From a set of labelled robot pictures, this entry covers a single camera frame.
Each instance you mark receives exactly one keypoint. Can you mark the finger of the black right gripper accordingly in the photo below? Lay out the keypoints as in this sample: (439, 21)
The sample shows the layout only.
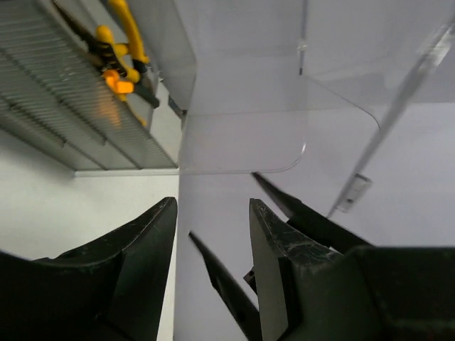
(241, 308)
(308, 221)

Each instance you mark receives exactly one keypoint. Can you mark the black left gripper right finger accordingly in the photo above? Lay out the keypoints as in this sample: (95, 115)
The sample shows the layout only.
(307, 291)

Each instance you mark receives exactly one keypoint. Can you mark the yellow long nose pliers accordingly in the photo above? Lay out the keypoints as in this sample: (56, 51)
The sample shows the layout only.
(124, 66)

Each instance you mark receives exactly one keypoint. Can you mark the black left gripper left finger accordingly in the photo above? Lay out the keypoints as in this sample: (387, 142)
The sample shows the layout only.
(111, 288)

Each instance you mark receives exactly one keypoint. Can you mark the clear plastic drawer organizer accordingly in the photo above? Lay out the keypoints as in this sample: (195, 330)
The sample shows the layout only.
(207, 87)

